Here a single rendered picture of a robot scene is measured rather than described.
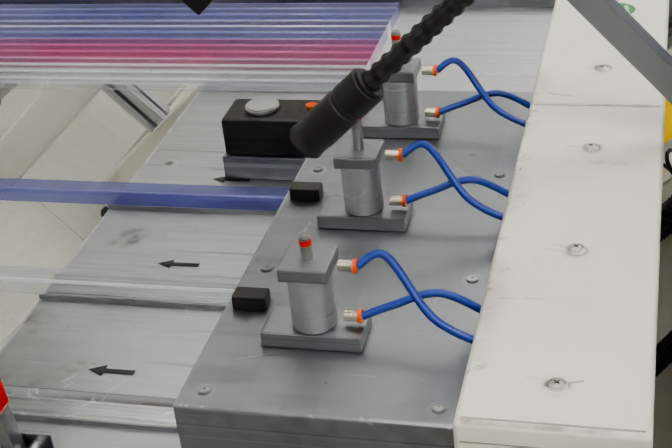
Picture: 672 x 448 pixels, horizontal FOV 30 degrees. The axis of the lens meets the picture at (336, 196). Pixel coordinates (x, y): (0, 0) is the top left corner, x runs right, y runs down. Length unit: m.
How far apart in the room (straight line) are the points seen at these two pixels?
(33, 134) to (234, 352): 1.23
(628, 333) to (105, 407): 0.29
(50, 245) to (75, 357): 1.58
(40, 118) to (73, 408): 1.13
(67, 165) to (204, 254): 1.67
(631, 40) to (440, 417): 0.25
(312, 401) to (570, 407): 0.12
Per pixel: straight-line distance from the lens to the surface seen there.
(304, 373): 0.59
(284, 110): 0.87
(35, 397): 0.72
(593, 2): 0.70
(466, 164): 0.75
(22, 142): 1.83
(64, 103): 1.77
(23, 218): 2.32
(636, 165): 0.70
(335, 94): 0.53
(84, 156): 2.51
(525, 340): 0.57
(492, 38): 1.08
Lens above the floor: 1.55
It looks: 31 degrees down
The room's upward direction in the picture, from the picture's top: 49 degrees clockwise
